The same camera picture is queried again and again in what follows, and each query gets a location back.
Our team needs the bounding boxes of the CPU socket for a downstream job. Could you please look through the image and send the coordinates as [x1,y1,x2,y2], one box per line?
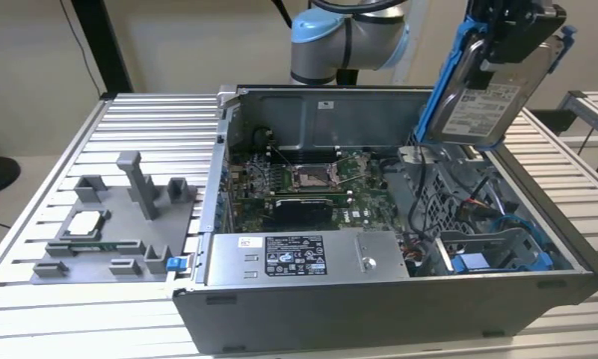
[287,164,339,188]

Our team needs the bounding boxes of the grey plastic parts rack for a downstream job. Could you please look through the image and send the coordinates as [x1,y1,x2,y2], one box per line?
[31,151,199,285]

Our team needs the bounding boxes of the green RAM stick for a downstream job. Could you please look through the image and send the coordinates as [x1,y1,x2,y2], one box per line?
[46,242,140,253]

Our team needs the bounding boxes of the green motherboard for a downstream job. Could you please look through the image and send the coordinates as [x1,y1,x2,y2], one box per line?
[226,149,399,235]

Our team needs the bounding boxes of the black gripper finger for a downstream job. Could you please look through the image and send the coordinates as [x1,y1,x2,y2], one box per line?
[464,0,568,90]

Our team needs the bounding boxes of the hard disk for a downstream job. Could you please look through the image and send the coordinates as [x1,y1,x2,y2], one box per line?
[411,5,578,152]

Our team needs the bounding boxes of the black upright post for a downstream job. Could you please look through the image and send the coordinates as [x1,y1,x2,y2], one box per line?
[68,0,135,94]

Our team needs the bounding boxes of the grey metal disk bay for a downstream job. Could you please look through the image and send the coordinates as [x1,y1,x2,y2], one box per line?
[382,130,574,277]

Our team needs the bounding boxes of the black graphics card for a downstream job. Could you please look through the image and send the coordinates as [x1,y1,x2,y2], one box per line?
[271,197,335,229]

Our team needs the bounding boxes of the silver power supply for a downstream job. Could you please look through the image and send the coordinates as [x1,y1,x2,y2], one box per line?
[203,230,410,282]

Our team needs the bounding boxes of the orange and black wire bundle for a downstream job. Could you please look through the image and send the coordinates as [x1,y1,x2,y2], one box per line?
[460,200,496,224]

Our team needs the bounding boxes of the silver CPU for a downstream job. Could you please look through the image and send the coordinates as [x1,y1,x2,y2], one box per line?
[60,211,104,239]

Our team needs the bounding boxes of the blue data wire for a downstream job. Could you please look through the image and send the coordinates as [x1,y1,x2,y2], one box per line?
[490,212,547,259]

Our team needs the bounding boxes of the black open PC case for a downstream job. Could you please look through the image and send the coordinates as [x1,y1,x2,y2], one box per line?
[171,84,598,355]

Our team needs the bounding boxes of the black RAM slots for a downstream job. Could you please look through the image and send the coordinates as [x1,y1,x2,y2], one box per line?
[271,145,342,158]

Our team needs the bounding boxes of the thin metal locking lever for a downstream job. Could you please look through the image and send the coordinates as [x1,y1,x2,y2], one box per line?
[270,143,298,168]

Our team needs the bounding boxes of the blue carrier in bay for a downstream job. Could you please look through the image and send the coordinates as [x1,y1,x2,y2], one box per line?
[450,254,552,273]

